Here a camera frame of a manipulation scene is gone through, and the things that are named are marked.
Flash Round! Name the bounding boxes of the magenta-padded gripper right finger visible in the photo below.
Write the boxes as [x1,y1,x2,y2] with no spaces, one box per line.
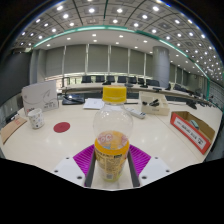
[127,144,172,188]

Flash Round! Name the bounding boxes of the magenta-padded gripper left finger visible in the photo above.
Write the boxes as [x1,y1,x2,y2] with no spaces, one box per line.
[52,144,97,188]

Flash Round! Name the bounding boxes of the yellow-capped clear drink bottle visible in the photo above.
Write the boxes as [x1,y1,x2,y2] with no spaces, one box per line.
[92,85,134,183]

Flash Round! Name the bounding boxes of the flat round red coaster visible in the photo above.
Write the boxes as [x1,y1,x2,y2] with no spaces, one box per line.
[53,121,71,134]

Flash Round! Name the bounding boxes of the white remote control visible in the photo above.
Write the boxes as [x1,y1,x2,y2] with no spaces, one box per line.
[124,105,147,120]

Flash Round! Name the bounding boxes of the red and white cardboard box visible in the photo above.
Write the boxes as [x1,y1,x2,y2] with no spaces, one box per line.
[169,110,216,155]

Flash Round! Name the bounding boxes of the white open box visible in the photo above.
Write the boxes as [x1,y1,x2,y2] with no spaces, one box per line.
[138,91,171,117]

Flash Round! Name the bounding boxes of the white paper sheets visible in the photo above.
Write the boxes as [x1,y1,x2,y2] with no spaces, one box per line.
[82,97,106,110]

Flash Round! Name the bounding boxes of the white patterned mug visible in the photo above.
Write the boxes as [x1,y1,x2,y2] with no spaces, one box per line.
[27,107,46,130]

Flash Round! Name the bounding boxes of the black flat bag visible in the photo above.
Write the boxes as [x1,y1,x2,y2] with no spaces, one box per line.
[61,93,86,106]

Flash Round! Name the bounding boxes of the long curved conference desk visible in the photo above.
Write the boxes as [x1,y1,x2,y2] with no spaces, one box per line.
[59,82,214,108]

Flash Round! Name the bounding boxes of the brown paper envelope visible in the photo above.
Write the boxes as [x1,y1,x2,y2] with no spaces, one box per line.
[0,115,28,145]

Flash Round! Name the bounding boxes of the white cardboard paper box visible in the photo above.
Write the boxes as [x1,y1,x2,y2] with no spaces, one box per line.
[21,79,60,116]

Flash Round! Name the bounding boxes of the row of black office chairs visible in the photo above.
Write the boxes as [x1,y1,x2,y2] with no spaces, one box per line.
[80,75,201,96]

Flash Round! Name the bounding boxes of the group of ceiling lights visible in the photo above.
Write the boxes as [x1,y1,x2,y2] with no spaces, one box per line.
[18,2,222,75]

